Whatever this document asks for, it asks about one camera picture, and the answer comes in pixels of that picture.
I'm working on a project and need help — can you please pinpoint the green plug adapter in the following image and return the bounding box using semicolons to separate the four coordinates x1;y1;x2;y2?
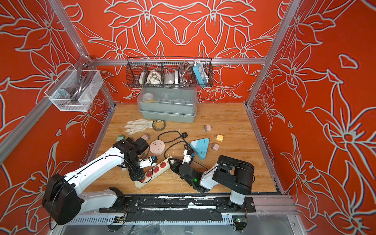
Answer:
116;135;125;142

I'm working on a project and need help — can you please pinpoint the pink plug adapter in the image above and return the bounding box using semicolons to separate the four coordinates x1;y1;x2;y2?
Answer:
204;125;212;132
211;143;220;151
142;134;150;141

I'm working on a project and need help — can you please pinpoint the white power strip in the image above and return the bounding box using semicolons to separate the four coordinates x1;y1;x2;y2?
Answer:
135;157;172;189

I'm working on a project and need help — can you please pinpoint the pink round power socket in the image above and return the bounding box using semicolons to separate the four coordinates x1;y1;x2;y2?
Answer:
149;140;165;156

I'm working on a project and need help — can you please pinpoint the yellow plug adapter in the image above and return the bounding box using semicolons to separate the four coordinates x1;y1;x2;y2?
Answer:
215;134;224;142

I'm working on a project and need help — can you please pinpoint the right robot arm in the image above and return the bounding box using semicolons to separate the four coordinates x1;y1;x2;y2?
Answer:
168;150;255;206

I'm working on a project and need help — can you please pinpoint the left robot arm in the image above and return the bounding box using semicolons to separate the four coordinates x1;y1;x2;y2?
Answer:
42;138;158;225

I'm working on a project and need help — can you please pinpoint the white work glove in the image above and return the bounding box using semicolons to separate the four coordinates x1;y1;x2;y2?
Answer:
124;119;153;135

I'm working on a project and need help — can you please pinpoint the tape roll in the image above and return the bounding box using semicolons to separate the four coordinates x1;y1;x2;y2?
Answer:
152;119;166;132

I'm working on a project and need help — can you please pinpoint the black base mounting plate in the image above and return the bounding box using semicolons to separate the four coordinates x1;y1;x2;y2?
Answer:
99;194;256;213

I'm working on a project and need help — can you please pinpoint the grey plastic storage box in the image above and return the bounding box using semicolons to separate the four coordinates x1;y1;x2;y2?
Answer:
137;87;198;123

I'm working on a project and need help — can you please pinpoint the black power cable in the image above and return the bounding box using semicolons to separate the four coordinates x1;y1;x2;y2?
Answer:
157;130;195;165

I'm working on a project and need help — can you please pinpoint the white cable bundle in basket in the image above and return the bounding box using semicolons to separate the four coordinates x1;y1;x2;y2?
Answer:
146;70;162;86

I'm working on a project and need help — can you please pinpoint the black wire basket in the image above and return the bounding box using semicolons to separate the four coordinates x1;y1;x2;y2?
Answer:
126;56;214;88

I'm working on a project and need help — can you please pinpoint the clear plastic wall basket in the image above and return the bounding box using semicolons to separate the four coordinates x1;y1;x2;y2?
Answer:
45;65;103;112

